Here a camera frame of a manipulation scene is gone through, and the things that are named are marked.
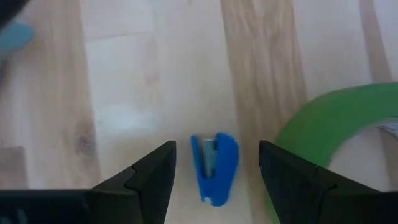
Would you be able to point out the large green tape roll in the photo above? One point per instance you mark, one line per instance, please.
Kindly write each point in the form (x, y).
(326, 121)

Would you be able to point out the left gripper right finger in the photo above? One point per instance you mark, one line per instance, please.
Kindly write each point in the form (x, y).
(295, 193)

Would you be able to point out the blue mini stapler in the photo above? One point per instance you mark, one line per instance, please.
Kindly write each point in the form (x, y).
(222, 161)

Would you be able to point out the blue-grey staple remover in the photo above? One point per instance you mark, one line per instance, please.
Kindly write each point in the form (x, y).
(14, 39)

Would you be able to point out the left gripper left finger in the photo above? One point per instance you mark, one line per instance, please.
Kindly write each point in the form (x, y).
(149, 186)

